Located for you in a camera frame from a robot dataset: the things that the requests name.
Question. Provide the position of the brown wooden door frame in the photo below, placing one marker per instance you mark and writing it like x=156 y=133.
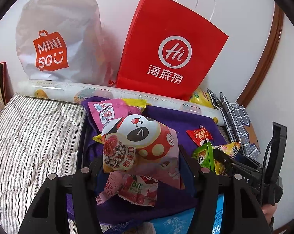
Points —
x=265 y=60

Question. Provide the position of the light pink snack packet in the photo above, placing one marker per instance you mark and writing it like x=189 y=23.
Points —
x=114 y=184

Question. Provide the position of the yellow snack bag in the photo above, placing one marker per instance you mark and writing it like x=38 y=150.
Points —
x=230 y=149

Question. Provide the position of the person's right hand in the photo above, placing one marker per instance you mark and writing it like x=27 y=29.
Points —
x=268 y=211

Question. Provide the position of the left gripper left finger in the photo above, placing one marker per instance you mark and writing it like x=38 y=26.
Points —
x=48 y=211

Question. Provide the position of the grey checked folded cloth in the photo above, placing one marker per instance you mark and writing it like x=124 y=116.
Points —
x=238 y=125

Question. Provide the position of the yellow lemon tea pack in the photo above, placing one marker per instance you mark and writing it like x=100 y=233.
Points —
x=201 y=97

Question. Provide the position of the red white gummy bag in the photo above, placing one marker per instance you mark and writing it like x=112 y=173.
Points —
x=139 y=190

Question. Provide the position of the red Haidilao paper bag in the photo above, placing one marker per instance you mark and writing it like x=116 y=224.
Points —
x=169 y=50

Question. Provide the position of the magenta snack bag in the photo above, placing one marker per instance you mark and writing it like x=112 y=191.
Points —
x=104 y=111

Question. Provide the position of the blue tissue pack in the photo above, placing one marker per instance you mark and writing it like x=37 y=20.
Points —
x=180 y=222

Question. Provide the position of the striped grey bed quilt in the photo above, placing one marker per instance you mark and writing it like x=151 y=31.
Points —
x=37 y=137

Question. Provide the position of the blue cookie bag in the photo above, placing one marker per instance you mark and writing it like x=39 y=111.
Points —
x=117 y=229

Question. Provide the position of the green snack bag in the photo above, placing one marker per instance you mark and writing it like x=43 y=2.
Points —
x=204 y=155

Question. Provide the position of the rolled printed white mat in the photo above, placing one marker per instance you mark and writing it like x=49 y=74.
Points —
x=78 y=92

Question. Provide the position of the pink panda snack bag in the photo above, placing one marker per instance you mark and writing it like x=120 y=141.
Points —
x=140 y=145

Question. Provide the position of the small red snack packet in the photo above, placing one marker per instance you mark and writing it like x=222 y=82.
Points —
x=200 y=136

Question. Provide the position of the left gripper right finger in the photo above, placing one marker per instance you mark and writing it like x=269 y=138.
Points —
x=242 y=212

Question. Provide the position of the white Miniso plastic bag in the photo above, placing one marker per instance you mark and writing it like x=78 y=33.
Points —
x=62 y=40

